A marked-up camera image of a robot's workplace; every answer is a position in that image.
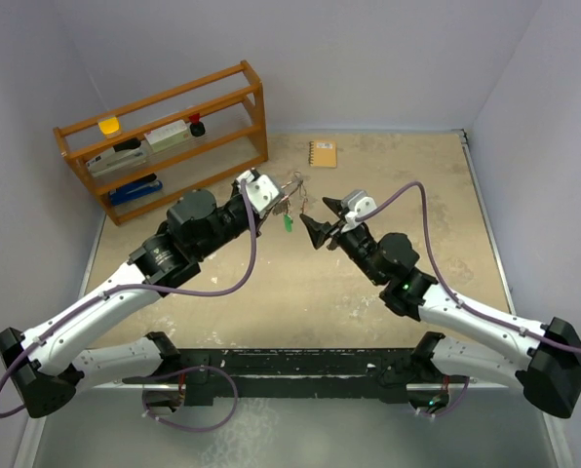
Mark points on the white box on shelf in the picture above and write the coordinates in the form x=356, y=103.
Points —
x=167, y=136

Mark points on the brown spiral notebook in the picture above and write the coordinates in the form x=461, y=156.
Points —
x=322, y=154

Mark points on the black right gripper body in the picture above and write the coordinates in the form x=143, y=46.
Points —
x=356, y=243

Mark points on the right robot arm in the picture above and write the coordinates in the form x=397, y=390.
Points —
x=543, y=360

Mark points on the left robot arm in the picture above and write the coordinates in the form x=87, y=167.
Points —
x=49, y=364

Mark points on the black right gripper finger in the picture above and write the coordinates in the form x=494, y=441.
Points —
x=338, y=208
x=318, y=232

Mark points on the yellow sticky note pad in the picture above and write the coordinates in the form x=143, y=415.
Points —
x=109, y=126

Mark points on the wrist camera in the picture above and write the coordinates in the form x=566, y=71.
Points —
x=358, y=204
x=263, y=192

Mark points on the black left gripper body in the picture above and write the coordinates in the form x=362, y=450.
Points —
x=233, y=221

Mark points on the white black stapler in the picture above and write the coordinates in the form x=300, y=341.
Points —
x=112, y=159

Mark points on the blue stapler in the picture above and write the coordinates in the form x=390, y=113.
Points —
x=134, y=190

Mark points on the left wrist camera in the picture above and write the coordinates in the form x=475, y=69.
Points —
x=263, y=192

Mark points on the large silver keyring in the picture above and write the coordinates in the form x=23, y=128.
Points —
x=294, y=193

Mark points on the green plastic key tag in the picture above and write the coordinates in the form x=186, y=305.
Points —
x=288, y=222

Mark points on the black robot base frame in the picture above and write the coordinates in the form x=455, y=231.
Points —
x=388, y=375

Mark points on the orange wooden shelf rack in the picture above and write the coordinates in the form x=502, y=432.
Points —
x=231, y=105

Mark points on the black red stamp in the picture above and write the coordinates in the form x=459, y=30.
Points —
x=196, y=126

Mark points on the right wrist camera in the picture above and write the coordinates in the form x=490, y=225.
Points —
x=358, y=204

